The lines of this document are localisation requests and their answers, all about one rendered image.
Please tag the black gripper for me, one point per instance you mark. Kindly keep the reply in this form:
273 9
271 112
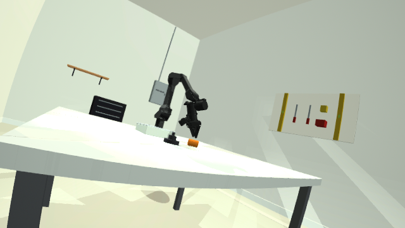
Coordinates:
194 124

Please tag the orange knob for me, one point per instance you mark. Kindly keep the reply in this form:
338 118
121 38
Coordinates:
192 143

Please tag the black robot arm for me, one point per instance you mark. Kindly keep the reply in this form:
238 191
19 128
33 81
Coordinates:
165 111

